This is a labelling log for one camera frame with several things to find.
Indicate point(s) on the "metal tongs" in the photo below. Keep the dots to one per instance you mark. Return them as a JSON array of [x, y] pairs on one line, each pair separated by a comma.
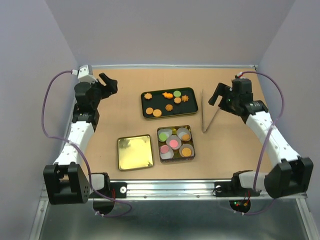
[[205, 128]]

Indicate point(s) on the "white paper cup bottom-left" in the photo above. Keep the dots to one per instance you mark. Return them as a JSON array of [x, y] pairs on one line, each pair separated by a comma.
[[168, 155]]

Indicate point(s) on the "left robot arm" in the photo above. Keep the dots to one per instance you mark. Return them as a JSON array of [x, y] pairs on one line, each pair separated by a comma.
[[65, 180]]

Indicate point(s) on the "white paper cup centre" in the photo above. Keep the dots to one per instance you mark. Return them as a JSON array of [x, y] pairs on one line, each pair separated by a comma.
[[176, 138]]

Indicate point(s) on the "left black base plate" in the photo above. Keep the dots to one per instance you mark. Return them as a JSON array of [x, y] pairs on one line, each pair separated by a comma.
[[116, 190]]

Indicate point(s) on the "gold tin lid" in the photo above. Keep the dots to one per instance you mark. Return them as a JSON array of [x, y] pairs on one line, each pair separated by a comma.
[[134, 152]]

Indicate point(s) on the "orange round cookie packed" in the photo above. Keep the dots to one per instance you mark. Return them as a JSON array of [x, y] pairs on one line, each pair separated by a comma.
[[185, 137]]

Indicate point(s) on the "orange round cookie bottom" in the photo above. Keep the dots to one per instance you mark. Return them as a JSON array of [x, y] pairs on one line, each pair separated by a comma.
[[157, 113]]

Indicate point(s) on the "white paper cup top-right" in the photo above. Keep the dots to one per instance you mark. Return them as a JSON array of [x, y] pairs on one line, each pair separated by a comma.
[[181, 131]]

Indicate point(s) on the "pink round cookie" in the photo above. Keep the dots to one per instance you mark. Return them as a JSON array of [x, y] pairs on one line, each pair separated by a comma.
[[173, 143]]

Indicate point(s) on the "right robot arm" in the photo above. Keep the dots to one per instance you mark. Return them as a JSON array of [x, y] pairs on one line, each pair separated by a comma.
[[291, 173]]

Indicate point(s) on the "orange bear cookie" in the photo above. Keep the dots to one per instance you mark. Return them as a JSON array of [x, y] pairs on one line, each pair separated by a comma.
[[167, 95]]

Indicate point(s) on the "white paper cup top-left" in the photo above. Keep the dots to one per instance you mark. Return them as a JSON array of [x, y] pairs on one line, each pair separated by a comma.
[[167, 131]]

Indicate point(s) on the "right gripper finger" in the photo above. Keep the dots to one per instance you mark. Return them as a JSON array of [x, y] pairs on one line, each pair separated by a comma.
[[219, 91], [226, 105]]

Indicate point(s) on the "black cookie tray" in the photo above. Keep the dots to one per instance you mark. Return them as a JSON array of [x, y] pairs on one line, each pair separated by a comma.
[[159, 102]]

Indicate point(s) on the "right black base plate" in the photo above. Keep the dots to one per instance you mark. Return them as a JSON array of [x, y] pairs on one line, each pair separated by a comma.
[[225, 189]]

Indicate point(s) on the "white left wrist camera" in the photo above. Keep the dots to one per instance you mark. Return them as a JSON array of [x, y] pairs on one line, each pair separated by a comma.
[[84, 74]]

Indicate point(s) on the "orange flower cookie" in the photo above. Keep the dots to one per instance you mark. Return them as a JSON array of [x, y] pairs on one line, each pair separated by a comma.
[[148, 96]]

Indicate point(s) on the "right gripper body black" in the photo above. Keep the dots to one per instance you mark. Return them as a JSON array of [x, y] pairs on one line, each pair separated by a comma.
[[229, 99]]

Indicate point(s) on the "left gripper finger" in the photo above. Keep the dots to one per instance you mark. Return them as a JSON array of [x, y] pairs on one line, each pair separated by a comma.
[[111, 89], [107, 80]]

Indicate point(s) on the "gold cookie tin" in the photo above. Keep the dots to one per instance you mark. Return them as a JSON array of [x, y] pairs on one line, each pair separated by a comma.
[[177, 157]]

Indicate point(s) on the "green round cookie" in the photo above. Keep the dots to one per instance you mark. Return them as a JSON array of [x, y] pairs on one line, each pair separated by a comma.
[[162, 137]]

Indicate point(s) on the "orange star cookie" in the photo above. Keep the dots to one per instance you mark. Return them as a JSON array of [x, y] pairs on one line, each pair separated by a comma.
[[184, 98]]

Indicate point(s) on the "aluminium front rail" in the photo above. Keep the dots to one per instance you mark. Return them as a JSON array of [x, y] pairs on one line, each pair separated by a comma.
[[140, 190]]

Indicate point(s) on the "white paper cup bottom-right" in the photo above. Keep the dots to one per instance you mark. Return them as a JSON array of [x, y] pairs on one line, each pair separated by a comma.
[[189, 146]]

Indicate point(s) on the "orange round cookie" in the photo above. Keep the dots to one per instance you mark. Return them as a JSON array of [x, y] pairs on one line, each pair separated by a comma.
[[177, 100], [157, 113], [186, 152], [149, 111]]

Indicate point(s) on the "orange swirl cookie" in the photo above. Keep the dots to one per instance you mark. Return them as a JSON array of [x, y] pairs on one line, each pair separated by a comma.
[[168, 107]]

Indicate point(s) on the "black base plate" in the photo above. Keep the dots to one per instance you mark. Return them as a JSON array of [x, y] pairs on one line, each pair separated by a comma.
[[116, 190], [225, 189]]

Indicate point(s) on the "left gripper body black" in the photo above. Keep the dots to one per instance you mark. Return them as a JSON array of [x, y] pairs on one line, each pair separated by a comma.
[[100, 92]]

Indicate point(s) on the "green cookie lower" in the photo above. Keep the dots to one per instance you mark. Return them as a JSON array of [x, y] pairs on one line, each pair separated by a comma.
[[177, 93]]

